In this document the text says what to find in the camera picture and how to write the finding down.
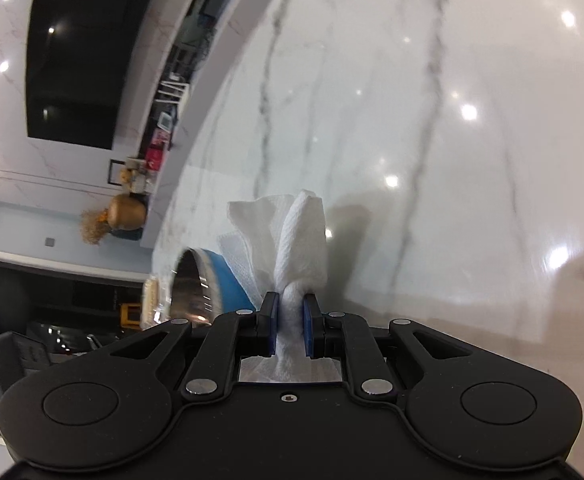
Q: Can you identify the blue steel bowl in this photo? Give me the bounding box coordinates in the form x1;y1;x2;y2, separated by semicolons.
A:
171;247;255;326

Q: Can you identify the white paper towel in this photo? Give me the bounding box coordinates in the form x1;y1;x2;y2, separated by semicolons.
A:
217;189;345;386

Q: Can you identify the dried flower bunch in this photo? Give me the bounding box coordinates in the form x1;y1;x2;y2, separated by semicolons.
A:
79;207;110;247

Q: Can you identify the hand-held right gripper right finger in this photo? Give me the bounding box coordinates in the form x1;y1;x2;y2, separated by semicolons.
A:
302;292;478;403

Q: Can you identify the black wall television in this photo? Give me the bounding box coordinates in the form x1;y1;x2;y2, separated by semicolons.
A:
24;0;159;151

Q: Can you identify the bamboo chopsticks pack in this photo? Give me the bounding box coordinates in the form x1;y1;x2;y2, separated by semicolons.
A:
142;274;159;311

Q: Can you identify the gold vase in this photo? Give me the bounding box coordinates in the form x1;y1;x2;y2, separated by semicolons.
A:
108;192;149;233

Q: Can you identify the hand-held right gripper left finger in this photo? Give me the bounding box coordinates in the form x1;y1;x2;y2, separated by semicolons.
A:
103;291;280;403

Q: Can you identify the yellow stool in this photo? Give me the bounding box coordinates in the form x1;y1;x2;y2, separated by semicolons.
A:
119;302;145;333

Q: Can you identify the black chair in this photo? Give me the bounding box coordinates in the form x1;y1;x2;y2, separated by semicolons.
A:
0;331;55;396

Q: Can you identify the clear plastic cutlery bag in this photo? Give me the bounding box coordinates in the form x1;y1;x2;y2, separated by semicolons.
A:
153;300;177;326

